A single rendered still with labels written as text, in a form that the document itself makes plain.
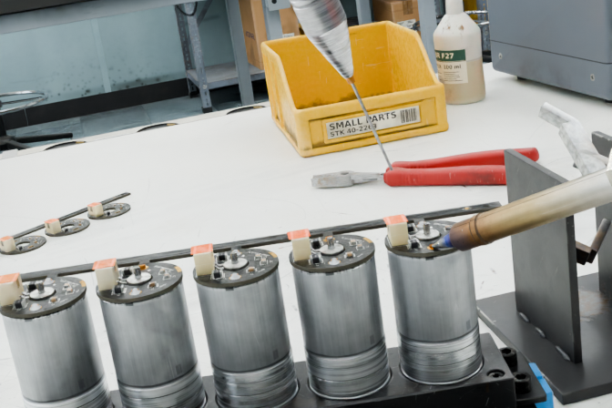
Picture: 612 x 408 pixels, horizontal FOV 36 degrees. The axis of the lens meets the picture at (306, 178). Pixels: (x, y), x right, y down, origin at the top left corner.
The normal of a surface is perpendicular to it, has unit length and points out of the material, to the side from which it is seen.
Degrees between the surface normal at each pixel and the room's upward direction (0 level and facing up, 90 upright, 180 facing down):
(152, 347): 90
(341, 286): 90
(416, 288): 90
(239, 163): 0
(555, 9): 90
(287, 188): 0
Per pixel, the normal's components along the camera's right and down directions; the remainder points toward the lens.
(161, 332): 0.51, 0.18
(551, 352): -0.14, -0.95
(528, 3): -0.94, 0.22
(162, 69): 0.26, 0.26
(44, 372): -0.07, 0.31
